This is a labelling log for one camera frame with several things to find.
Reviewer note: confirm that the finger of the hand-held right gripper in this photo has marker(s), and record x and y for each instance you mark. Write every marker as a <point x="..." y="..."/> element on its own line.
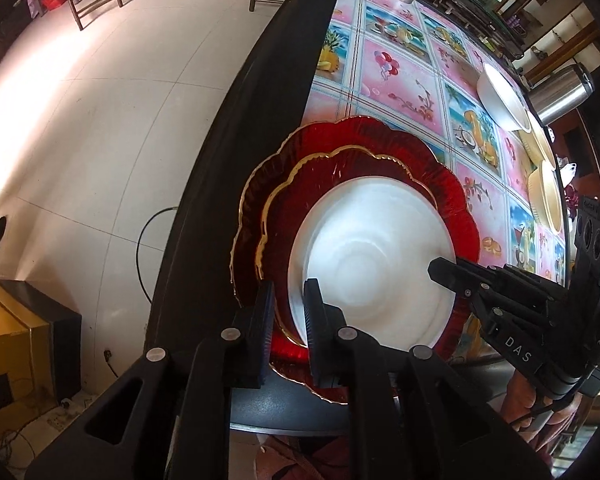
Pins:
<point x="445" y="272"/>
<point x="520" y="277"/>

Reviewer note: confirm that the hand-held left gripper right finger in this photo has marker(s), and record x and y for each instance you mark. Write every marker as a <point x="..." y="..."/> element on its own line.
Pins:
<point x="312" y="330"/>

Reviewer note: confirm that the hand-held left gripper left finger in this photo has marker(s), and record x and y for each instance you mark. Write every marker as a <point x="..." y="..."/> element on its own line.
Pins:
<point x="265" y="330"/>

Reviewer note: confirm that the white plate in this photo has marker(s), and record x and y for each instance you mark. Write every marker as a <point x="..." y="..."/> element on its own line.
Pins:
<point x="375" y="260"/>

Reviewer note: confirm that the beige paper bowl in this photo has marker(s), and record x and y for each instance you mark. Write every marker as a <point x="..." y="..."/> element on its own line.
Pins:
<point x="547" y="200"/>
<point x="540" y="140"/>

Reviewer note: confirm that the small red scalloped plate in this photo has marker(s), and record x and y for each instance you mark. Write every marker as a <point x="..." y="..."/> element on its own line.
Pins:
<point x="300" y="195"/>

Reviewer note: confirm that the large red scalloped plate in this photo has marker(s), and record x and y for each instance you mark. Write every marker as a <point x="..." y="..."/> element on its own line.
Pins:
<point x="360" y="135"/>

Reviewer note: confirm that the person's right hand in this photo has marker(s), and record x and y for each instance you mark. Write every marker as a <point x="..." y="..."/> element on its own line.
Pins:
<point x="522" y="405"/>

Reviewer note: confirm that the black round table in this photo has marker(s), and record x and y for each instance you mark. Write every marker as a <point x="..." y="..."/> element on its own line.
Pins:
<point x="230" y="160"/>

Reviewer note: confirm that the white bowl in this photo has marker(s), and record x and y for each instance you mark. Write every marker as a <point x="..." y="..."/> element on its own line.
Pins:
<point x="500" y="97"/>

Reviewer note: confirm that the steel thermos flask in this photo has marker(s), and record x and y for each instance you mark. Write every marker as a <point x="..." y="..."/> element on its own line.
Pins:
<point x="562" y="92"/>

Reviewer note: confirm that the cardboard box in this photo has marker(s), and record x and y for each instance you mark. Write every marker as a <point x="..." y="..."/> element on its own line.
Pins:
<point x="10" y="330"/>
<point x="65" y="350"/>

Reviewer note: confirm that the fruit print tablecloth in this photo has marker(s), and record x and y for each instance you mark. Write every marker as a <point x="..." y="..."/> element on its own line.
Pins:
<point x="395" y="75"/>

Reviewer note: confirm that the power strip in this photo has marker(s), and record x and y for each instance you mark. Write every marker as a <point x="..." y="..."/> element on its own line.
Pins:
<point x="62" y="415"/>

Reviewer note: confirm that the wooden display shelf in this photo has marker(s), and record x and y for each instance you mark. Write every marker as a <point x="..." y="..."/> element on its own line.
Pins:
<point x="570" y="35"/>

